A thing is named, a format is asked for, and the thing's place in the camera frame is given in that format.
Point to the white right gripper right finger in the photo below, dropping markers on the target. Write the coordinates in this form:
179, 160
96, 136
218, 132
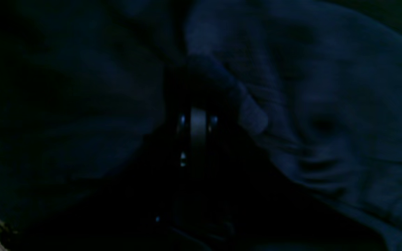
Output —
264, 211

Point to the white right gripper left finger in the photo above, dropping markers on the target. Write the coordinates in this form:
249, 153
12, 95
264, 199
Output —
132, 209

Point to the dark grey T-shirt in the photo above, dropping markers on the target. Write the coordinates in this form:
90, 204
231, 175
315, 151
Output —
83, 83

